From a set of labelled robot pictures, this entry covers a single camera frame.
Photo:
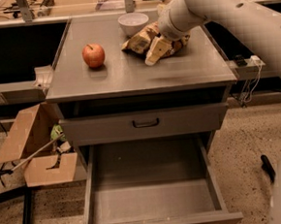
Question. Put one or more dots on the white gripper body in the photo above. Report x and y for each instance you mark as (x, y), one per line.
(167, 25)

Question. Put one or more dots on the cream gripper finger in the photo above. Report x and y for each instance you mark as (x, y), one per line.
(159, 46)

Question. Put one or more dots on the brown chip bag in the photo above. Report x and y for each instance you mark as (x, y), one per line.
(142, 42)

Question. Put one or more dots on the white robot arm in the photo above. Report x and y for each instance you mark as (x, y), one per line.
(256, 26)

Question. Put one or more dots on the open grey middle drawer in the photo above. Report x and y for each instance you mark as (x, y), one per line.
(160, 181)

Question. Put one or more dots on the white ceramic bowl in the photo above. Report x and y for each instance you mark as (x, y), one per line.
(132, 23)

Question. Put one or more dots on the red apple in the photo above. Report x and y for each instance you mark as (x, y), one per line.
(93, 55)

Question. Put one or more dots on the white power strip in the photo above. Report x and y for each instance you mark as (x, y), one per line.
(256, 60)

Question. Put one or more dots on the green crumpled packaging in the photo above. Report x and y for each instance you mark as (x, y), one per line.
(57, 133)

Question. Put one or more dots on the open cardboard box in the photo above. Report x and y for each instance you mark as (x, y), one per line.
(31, 131)

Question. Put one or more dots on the black bar on floor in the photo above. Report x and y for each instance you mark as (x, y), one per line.
(268, 168)

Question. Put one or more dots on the white rod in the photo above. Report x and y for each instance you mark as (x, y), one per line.
(25, 161)

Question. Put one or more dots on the black metal floor stand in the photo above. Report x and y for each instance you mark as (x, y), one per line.
(23, 191)

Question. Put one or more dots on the grey top drawer black handle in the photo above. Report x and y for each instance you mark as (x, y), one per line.
(123, 127)

